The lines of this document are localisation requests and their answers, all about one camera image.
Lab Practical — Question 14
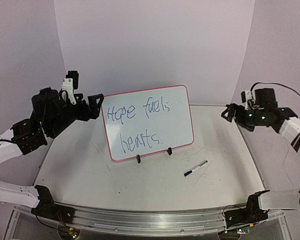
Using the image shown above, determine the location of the pink framed whiteboard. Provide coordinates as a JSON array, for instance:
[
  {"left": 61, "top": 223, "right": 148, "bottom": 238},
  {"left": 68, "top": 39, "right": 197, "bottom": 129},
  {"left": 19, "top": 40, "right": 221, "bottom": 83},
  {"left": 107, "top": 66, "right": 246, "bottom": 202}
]
[{"left": 102, "top": 84, "right": 195, "bottom": 162}]

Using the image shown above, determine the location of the black whiteboard stand clip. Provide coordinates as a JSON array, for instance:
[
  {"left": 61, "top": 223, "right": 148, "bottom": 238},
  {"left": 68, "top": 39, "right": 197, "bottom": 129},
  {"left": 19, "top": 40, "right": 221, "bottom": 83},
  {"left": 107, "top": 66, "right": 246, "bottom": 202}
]
[{"left": 136, "top": 154, "right": 141, "bottom": 164}]

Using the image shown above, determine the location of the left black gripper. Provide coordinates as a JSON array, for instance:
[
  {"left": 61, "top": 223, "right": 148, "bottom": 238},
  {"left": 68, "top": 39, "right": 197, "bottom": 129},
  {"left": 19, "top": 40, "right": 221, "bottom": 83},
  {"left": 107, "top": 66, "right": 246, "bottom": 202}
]
[{"left": 42, "top": 92, "right": 102, "bottom": 139}]

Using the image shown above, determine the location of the black right camera cable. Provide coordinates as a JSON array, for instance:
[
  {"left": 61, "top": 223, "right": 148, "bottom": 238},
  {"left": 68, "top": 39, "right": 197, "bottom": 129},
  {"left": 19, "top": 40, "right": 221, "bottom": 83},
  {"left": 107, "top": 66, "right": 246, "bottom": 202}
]
[{"left": 249, "top": 82, "right": 300, "bottom": 103}]

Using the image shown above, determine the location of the left circuit board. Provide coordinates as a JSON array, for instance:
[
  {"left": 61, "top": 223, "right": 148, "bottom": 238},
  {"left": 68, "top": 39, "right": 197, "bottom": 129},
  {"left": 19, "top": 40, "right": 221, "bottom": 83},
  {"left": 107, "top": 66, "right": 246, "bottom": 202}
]
[{"left": 57, "top": 225, "right": 81, "bottom": 240}]

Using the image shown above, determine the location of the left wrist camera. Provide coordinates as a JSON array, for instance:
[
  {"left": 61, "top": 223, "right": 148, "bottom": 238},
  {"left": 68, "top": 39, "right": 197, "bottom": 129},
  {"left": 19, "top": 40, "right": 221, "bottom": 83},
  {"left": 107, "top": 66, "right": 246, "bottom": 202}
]
[{"left": 59, "top": 70, "right": 79, "bottom": 105}]

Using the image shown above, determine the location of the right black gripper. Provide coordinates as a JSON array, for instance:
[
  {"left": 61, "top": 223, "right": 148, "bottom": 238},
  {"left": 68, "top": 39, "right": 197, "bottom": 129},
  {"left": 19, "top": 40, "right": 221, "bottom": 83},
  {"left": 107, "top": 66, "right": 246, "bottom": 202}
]
[{"left": 221, "top": 102, "right": 267, "bottom": 130}]

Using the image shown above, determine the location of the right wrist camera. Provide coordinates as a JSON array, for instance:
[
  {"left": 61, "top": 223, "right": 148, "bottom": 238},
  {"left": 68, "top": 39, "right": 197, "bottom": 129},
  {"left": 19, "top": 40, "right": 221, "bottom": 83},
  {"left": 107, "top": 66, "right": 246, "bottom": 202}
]
[{"left": 240, "top": 90, "right": 256, "bottom": 110}]

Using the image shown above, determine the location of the aluminium front rail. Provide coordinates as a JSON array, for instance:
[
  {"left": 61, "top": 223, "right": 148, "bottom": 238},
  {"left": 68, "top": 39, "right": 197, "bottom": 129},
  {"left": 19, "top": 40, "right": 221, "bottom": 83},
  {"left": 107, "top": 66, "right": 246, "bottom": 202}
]
[{"left": 14, "top": 199, "right": 286, "bottom": 232}]

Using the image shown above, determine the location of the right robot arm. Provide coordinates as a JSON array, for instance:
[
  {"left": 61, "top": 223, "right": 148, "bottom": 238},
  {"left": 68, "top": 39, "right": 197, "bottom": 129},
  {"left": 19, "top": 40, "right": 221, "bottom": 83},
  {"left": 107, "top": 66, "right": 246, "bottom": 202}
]
[{"left": 221, "top": 88, "right": 300, "bottom": 229}]

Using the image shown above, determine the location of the white marker pen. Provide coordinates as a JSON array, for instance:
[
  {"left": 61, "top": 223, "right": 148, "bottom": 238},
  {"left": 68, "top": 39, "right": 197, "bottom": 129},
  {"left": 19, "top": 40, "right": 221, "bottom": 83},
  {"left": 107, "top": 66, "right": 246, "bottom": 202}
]
[{"left": 188, "top": 160, "right": 208, "bottom": 174}]

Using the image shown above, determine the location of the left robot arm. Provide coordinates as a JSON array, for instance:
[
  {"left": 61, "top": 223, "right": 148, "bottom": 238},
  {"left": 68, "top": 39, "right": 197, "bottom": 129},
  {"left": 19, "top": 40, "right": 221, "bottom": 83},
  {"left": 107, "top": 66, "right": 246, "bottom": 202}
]
[{"left": 0, "top": 87, "right": 104, "bottom": 219}]

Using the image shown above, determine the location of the blue marker cap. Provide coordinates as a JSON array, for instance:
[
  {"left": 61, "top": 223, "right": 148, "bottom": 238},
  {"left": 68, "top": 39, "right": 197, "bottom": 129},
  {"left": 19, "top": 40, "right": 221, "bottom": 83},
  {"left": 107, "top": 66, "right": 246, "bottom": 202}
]
[{"left": 183, "top": 170, "right": 193, "bottom": 177}]

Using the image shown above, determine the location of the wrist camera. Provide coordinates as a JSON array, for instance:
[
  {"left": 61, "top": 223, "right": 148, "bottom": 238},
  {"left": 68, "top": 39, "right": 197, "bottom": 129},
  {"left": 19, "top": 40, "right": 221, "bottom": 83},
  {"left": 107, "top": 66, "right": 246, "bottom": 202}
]
[
  {"left": 240, "top": 90, "right": 256, "bottom": 110},
  {"left": 59, "top": 70, "right": 79, "bottom": 105}
]

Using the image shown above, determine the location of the circuit board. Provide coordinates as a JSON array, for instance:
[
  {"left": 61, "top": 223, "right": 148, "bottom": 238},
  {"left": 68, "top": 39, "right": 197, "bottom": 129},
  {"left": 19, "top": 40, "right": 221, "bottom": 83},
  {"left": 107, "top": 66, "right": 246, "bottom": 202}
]
[
  {"left": 57, "top": 225, "right": 81, "bottom": 240},
  {"left": 236, "top": 227, "right": 250, "bottom": 235}
]

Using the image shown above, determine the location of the right circuit board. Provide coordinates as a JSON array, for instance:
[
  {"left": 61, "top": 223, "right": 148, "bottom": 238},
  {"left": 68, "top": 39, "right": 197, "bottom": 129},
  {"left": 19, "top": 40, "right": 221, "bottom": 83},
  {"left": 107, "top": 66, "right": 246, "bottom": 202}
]
[{"left": 236, "top": 227, "right": 250, "bottom": 235}]

